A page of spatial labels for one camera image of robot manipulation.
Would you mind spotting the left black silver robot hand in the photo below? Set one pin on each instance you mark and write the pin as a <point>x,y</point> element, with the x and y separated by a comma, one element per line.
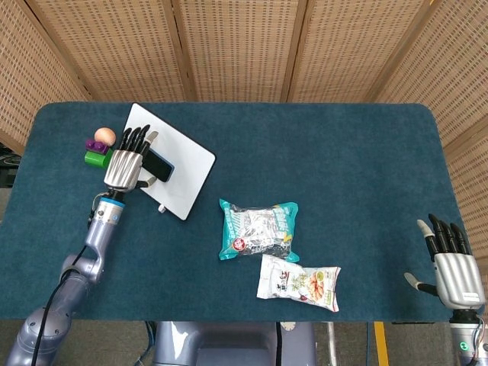
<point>122,169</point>

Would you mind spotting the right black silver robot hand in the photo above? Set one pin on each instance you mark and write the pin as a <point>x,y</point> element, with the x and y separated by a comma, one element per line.
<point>457,278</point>

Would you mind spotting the black blue-edged eraser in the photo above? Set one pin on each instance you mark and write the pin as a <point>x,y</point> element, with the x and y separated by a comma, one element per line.
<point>160,167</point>

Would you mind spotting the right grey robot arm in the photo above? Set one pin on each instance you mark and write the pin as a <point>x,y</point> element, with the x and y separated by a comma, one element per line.
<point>467,339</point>

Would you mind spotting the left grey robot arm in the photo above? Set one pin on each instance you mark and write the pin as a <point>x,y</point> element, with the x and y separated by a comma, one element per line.
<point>97,244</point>

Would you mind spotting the white rectangular board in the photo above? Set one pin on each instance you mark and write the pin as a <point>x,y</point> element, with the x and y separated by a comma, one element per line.
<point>187,164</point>

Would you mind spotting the green toy building block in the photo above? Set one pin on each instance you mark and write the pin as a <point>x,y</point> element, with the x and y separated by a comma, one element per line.
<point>94,158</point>

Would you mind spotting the purple toy building block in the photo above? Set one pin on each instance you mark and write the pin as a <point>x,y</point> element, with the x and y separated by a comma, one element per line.
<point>95,145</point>

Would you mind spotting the beige egg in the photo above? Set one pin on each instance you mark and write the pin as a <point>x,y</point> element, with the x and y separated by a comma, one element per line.
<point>104,135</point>

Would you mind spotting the teal silver snack bag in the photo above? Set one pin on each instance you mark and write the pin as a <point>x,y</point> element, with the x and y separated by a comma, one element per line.
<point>255,228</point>

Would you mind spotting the dark blue table cloth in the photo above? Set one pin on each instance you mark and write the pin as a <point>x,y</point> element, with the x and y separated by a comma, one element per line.
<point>343,171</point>

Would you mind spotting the white peanut snack bag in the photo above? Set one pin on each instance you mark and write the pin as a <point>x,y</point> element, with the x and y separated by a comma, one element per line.
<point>297,284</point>

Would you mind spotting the woven bamboo folding screen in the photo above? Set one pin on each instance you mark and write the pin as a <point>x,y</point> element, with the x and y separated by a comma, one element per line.
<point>244,45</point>

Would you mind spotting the grey robot torso base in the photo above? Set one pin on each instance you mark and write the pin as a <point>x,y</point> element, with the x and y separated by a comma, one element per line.
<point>228,347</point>

